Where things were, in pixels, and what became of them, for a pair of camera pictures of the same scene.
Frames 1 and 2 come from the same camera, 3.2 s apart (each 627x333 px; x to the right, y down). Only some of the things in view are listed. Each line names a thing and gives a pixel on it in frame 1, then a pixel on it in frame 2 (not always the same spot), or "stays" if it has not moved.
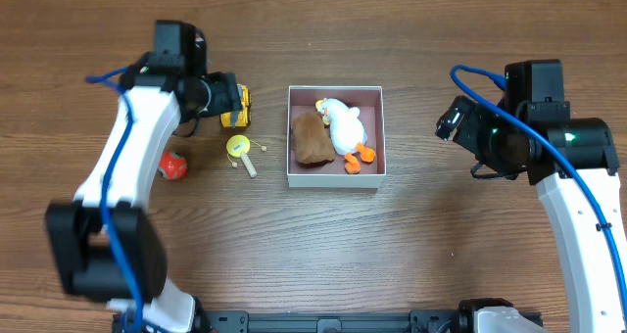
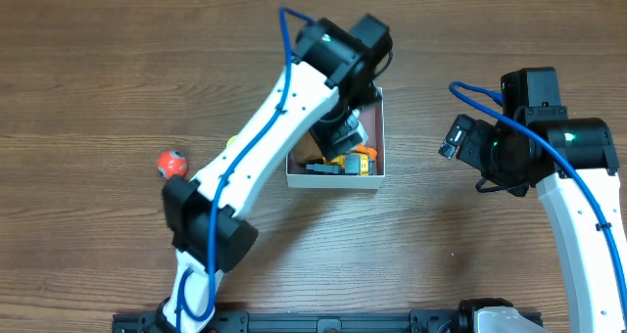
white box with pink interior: (370, 103) stays
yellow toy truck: (243, 117) → (360, 165)
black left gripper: (231, 94) → (338, 144)
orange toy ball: (172, 166) stays
